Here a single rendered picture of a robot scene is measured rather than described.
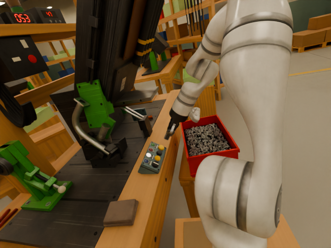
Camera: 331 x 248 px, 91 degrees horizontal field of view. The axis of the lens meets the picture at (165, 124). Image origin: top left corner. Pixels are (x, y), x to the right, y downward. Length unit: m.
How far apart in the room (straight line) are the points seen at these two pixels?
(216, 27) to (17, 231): 0.90
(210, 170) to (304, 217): 1.48
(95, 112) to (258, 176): 0.70
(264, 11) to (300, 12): 10.10
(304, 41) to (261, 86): 6.11
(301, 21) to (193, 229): 10.21
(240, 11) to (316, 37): 6.24
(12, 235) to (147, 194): 0.48
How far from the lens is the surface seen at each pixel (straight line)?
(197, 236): 0.57
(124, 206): 0.60
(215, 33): 0.47
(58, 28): 1.10
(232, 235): 0.32
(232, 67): 0.25
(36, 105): 1.14
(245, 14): 0.28
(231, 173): 0.24
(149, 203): 0.61
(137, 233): 0.57
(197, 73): 0.55
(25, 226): 0.85
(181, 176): 0.78
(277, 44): 0.26
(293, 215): 1.69
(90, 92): 0.80
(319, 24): 6.96
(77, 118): 0.84
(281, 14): 0.28
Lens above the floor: 1.38
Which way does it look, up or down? 29 degrees down
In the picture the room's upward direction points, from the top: 15 degrees counter-clockwise
